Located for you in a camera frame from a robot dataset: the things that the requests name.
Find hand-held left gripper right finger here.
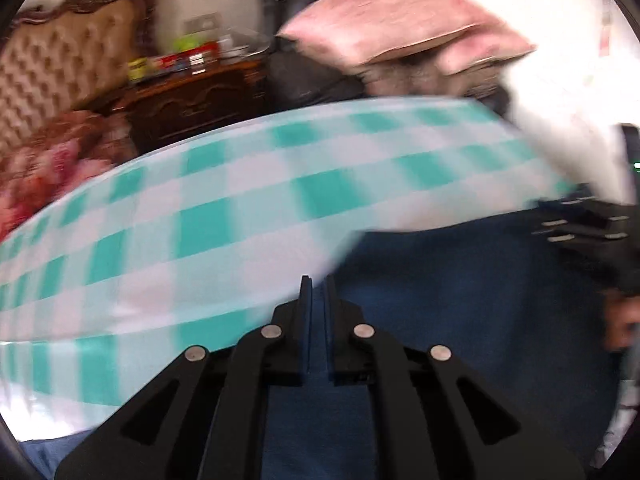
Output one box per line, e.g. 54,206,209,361
324,275,586,480

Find yellow jar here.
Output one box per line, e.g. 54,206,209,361
127,57,152,84

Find items on nightstand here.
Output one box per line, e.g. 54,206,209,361
155,42,222,74

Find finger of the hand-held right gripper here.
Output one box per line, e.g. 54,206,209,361
531,194,632,247

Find tufted beige carved headboard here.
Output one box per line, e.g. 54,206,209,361
0,0,157,157

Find teal white checkered tablecloth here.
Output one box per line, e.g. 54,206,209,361
0,97,576,436

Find large pink pillow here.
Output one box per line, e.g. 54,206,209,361
276,0,494,69

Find blue blanket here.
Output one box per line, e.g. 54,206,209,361
20,210,632,480

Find person's right hand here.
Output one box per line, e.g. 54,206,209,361
602,291,640,352

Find small pink pillow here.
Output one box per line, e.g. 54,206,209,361
435,30,539,77

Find green packet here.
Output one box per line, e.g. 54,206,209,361
172,32,202,54

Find brown plaid blanket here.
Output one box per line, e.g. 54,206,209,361
360,52,507,99

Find red floral blanket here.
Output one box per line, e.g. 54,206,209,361
0,110,137,241

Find wall outlet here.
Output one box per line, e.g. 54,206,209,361
185,12,222,36

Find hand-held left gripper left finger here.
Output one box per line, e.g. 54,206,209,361
55,275,314,480

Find dark wooden nightstand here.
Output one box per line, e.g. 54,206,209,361
85,57,267,157

